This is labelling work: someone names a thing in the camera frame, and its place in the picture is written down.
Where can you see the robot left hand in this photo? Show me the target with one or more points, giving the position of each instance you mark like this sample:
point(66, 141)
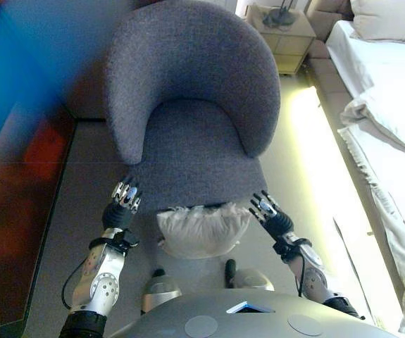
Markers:
point(117, 214)

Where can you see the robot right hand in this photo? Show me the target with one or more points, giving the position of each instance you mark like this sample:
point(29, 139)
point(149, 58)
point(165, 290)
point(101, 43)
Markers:
point(279, 222)

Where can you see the white fringed cushion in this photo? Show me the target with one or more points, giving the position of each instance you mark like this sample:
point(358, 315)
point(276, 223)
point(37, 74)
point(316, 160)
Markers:
point(202, 232)

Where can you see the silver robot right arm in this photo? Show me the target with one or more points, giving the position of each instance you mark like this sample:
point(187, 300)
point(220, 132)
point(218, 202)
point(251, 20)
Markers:
point(315, 274)

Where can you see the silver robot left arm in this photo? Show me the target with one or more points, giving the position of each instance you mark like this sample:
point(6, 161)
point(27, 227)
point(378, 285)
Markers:
point(100, 281)

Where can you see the robot right leg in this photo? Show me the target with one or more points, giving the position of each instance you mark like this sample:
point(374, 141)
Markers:
point(253, 280)

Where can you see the robot leg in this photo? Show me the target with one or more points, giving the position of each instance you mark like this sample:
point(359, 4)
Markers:
point(161, 288)
point(253, 280)

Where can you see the robot left leg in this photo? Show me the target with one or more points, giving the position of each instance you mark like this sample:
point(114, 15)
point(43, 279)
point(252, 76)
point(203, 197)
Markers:
point(161, 288)

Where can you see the grey robot torso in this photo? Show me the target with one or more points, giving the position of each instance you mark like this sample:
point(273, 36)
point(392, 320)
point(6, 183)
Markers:
point(251, 324)

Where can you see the glossy reflective cabinet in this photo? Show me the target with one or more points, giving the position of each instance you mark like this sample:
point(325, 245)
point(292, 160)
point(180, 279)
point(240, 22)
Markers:
point(8, 158)

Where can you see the bed with white bedding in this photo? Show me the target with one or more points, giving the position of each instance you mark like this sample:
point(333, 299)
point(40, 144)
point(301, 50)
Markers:
point(392, 141)

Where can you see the grey fabric armchair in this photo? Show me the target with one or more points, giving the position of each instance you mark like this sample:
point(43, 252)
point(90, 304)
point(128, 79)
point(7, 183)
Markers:
point(191, 70)

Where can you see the beige nightstand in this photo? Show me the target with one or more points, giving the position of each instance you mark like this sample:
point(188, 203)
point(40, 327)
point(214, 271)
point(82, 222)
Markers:
point(286, 42)

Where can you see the black lamp base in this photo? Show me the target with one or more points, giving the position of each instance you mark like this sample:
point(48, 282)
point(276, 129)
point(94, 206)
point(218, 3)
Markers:
point(278, 15)

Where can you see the white bed pillow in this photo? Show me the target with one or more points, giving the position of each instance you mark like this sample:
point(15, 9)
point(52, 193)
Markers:
point(389, 21)

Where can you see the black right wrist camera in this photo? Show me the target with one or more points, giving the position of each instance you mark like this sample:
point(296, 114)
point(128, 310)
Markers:
point(288, 243)

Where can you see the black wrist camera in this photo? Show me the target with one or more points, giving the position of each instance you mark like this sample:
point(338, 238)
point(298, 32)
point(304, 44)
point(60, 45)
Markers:
point(288, 243)
point(129, 238)

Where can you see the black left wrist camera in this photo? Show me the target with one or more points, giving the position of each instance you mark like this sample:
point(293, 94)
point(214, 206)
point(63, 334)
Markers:
point(129, 238)

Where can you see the beige bed frame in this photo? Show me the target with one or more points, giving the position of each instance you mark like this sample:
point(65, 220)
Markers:
point(325, 38)

